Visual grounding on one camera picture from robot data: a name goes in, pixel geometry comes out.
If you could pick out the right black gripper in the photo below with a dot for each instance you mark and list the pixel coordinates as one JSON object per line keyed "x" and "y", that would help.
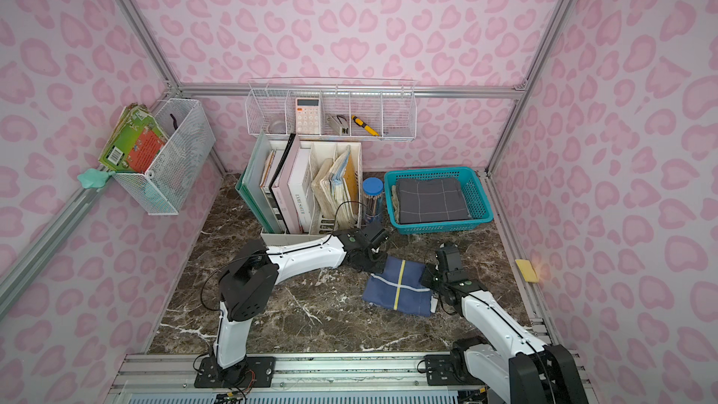
{"x": 436, "y": 277}

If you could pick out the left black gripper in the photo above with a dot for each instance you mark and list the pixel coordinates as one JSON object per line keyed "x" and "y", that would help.
{"x": 372, "y": 250}

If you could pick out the navy blue pillowcase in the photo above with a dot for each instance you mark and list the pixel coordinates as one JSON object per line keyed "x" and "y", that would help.
{"x": 399, "y": 288}

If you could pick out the teal plastic basket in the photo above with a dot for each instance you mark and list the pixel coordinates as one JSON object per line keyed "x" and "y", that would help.
{"x": 477, "y": 201}

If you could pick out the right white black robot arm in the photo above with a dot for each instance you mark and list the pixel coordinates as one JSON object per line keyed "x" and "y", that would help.
{"x": 514, "y": 363}

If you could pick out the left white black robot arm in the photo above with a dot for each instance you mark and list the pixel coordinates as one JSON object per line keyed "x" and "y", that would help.
{"x": 246, "y": 283}

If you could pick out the blue lid pencil jar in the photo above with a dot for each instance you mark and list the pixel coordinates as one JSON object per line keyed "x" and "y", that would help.
{"x": 373, "y": 197}

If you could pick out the yellow sticky note pad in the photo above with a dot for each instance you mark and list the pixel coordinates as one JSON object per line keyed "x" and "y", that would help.
{"x": 527, "y": 271}

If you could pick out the white file organizer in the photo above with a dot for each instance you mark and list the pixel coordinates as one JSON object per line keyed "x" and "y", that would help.
{"x": 336, "y": 171}

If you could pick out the white book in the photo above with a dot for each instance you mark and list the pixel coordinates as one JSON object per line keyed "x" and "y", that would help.
{"x": 300, "y": 185}

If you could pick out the pink book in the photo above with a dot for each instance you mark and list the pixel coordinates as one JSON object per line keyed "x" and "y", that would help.
{"x": 280, "y": 188}

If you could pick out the grey stapler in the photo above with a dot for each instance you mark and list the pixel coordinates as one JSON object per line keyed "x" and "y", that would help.
{"x": 339, "y": 124}

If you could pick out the yellow utility knife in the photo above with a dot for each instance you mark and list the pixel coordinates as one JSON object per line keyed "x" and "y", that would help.
{"x": 365, "y": 126}

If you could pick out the green folder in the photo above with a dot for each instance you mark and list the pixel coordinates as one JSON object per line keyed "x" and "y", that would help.
{"x": 250, "y": 189}

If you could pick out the pink calculator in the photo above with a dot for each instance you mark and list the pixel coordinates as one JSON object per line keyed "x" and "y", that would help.
{"x": 308, "y": 116}

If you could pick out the clear tape roll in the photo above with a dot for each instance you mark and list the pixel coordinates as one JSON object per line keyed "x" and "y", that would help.
{"x": 277, "y": 127}

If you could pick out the green red booklet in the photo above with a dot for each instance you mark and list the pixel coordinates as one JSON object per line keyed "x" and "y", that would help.
{"x": 134, "y": 143}

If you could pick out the mint green clip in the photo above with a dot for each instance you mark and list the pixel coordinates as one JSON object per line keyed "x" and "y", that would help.
{"x": 94, "y": 178}

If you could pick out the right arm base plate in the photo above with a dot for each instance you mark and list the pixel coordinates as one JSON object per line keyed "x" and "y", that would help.
{"x": 446, "y": 370}

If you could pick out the white wire wall shelf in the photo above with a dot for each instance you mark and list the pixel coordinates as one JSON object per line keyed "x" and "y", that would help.
{"x": 391, "y": 109}

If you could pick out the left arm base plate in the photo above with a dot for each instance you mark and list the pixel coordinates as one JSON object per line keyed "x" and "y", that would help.
{"x": 251, "y": 372}

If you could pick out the white mesh wall basket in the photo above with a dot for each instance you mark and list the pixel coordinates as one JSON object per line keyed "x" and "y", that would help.
{"x": 163, "y": 188}

